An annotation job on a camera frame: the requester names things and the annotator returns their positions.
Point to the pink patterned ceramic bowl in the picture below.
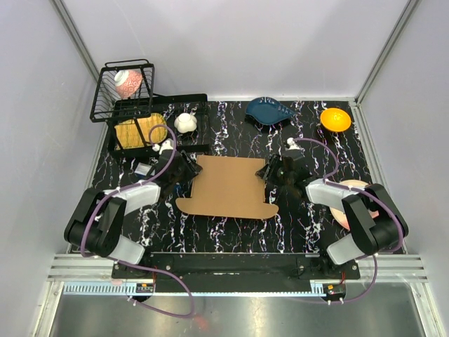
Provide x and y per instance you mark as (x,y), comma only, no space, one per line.
(127,82)

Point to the white flower-shaped cup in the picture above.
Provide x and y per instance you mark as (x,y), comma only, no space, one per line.
(185,123)

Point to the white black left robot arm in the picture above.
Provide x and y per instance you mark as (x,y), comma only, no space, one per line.
(97,221)

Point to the brown cardboard box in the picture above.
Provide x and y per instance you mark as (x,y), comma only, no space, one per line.
(228,187)

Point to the black wire dish rack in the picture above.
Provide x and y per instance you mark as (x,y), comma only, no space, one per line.
(110,108)

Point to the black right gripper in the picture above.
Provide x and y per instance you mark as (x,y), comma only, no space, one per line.
(267,171)

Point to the aluminium front rail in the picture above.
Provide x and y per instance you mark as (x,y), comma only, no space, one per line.
(104,276)

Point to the woven bamboo tray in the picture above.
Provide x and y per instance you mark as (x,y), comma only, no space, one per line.
(140,132)

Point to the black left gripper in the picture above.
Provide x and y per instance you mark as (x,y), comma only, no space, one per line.
(192,168)

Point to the dark blue leaf dish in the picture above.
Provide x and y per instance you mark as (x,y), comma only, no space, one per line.
(268,111)

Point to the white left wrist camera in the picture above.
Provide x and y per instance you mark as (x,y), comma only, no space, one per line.
(167,144)

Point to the silver blue toothpaste tube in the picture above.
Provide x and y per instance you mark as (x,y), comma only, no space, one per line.
(142,169)

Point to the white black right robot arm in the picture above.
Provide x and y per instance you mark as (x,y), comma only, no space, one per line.
(375,223)

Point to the blue white small carton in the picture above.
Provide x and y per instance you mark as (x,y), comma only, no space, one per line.
(178,189)

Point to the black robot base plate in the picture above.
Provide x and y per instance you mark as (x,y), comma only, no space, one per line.
(298,265)

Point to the orange round bowl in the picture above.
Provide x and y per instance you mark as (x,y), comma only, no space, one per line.
(335,120)

